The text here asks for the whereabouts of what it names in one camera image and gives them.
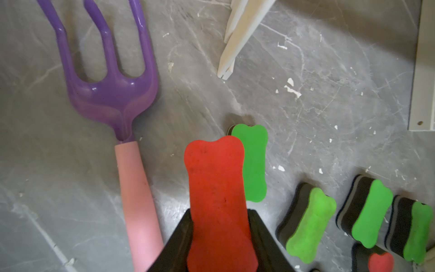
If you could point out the green whiteboard eraser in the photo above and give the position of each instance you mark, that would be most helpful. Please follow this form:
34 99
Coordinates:
409 228
364 209
304 224
254 140

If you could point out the red whiteboard eraser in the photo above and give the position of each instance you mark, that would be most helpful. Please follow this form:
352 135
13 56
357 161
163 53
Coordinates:
221 235
371 260

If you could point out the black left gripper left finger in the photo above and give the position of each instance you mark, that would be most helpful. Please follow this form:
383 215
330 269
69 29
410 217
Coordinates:
173 257

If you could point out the purple pink garden fork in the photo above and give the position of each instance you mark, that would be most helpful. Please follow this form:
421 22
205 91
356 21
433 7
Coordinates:
116 101

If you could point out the white wooden slatted shelf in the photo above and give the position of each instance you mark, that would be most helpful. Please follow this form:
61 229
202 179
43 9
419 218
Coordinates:
406 28

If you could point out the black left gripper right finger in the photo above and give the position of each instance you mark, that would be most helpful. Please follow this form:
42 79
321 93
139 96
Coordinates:
269 255

